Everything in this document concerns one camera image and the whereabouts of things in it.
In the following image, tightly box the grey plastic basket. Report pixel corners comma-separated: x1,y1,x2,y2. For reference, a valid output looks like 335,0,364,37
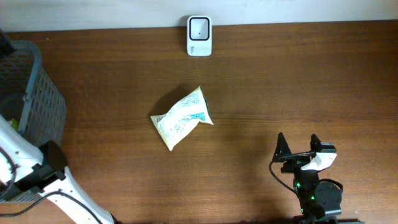
0,39,68,203

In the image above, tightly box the cream snack bag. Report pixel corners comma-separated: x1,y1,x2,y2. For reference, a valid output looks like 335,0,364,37
150,86,214,151

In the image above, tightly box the white barcode scanner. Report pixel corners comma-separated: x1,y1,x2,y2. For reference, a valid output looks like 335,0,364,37
187,15,212,57

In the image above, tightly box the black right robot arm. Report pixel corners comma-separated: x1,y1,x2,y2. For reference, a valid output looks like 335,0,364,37
269,133,361,224

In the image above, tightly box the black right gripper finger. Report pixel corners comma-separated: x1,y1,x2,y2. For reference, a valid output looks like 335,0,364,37
310,134,322,152
272,132,292,162

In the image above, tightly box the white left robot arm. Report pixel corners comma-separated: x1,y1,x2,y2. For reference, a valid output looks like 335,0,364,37
1,117,119,223

